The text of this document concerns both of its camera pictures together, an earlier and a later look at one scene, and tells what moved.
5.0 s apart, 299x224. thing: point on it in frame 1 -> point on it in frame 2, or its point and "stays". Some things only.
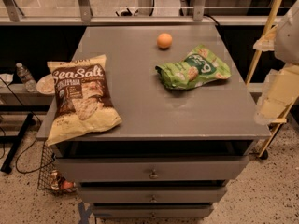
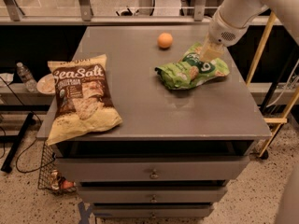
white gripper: [288, 39] -> [221, 32]
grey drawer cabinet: [176, 149] stays
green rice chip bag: [199, 66] stays
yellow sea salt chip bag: [82, 99] stays
